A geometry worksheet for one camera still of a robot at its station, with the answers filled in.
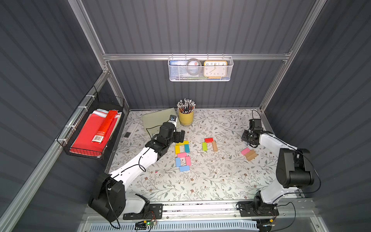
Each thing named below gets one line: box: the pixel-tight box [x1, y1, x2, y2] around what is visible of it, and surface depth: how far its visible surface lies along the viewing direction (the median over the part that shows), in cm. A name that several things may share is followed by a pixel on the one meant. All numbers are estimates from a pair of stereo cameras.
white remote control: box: [123, 121, 139, 140], surface depth 107 cm
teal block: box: [184, 144, 190, 153], surface depth 100 cm
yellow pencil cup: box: [178, 110, 194, 128], surface depth 108 cm
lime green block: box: [201, 142, 208, 152], surface depth 101 cm
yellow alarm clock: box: [203, 60, 229, 80], surface depth 90 cm
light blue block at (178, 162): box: [175, 157, 182, 168], surface depth 93 cm
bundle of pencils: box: [176, 98, 197, 115], surface depth 101 cm
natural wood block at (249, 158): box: [246, 152, 258, 162], surface depth 96 cm
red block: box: [204, 137, 215, 143], surface depth 104 cm
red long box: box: [91, 109, 119, 144], surface depth 74 cm
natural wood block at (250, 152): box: [244, 149, 256, 158], surface depth 96 cm
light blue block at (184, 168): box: [179, 165, 190, 172], surface depth 90 cm
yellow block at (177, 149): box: [174, 145, 181, 155], surface depth 98 cm
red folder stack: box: [69, 108, 122, 158], surface depth 72 cm
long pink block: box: [241, 147, 251, 156], surface depth 98 cm
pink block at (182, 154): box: [177, 152, 187, 159], surface depth 96 cm
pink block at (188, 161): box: [185, 156, 192, 166], surface depth 93 cm
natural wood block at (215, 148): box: [212, 140, 218, 152], surface depth 101 cm
